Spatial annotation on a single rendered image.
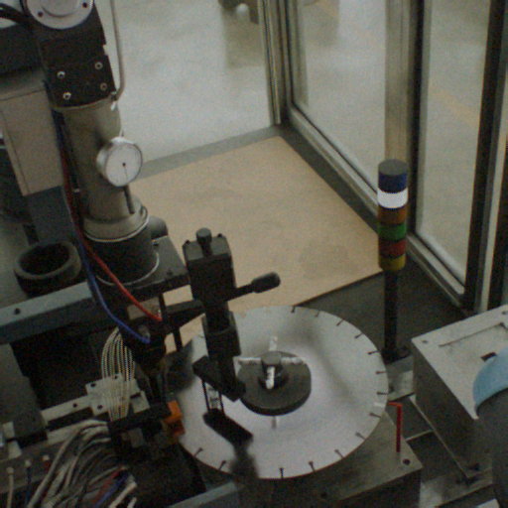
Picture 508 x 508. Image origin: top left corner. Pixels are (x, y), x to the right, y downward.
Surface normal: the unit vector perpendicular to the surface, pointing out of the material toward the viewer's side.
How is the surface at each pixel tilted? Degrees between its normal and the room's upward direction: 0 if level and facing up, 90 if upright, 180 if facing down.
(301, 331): 0
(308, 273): 0
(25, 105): 90
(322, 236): 0
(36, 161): 90
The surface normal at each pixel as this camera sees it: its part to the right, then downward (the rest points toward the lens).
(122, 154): 0.68, 0.41
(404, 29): -0.93, 0.30
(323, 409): -0.10, -0.77
